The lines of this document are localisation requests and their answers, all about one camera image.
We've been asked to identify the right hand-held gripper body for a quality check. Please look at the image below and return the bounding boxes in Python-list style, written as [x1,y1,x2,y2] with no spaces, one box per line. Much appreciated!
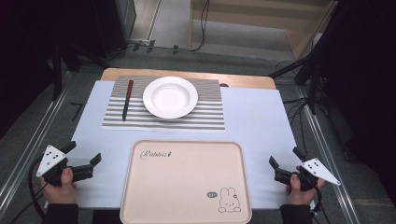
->
[291,158,342,192]

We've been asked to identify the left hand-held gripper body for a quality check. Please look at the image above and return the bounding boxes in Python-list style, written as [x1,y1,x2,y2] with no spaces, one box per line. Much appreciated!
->
[35,145,75,187]

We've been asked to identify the person's right hand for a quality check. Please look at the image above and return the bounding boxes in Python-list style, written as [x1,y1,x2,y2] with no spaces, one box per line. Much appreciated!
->
[285,165,327,206]

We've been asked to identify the person's left hand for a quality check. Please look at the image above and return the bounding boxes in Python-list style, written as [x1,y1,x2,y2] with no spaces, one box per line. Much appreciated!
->
[40,167,78,205]

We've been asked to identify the white table cover sheet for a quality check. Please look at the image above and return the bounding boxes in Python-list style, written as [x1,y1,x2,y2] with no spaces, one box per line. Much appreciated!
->
[45,79,316,211]

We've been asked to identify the black metal stand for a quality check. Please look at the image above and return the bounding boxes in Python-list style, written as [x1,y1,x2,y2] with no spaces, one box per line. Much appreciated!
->
[268,0,344,116]
[49,38,110,101]

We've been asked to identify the beige tray with rabbit print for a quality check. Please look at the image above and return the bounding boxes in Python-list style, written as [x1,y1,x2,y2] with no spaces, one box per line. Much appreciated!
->
[120,139,253,224]

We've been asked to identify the striped grey placemat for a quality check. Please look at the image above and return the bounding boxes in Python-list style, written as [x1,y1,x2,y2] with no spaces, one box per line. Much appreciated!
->
[101,75,226,132]

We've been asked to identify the white deep plate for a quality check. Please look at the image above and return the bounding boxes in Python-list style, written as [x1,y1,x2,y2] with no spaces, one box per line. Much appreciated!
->
[142,76,199,120]

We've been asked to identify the power strip with plugs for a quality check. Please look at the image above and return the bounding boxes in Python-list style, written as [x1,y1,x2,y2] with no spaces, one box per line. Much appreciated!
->
[128,38,157,53]

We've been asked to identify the dark cabinet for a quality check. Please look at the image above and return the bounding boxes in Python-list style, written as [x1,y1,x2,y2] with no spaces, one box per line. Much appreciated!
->
[92,0,137,58]

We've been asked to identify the light wooden shelf unit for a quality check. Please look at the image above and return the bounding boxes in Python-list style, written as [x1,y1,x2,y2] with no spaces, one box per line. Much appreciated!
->
[188,0,339,62]

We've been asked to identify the metal floor rail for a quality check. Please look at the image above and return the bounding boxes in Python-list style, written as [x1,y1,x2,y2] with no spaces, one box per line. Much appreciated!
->
[294,86,362,224]
[0,88,69,213]

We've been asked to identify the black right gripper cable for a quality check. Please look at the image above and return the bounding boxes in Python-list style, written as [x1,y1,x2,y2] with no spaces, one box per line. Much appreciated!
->
[311,186,332,224]

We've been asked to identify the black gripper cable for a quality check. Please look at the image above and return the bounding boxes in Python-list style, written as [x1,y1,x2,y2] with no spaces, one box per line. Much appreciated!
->
[311,186,332,224]
[27,157,48,220]

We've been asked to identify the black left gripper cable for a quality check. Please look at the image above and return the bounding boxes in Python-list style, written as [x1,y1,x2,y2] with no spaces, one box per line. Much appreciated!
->
[27,157,48,220]

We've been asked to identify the black floor cables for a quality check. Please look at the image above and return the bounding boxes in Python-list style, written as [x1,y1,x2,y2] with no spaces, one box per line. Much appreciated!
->
[281,96,313,147]

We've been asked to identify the knife with brown handle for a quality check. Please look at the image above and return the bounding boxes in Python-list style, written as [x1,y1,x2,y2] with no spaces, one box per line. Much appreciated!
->
[121,79,134,122]

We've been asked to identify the black hanging cable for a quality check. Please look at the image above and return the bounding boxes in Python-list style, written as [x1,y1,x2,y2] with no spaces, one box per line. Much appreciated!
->
[188,0,210,53]

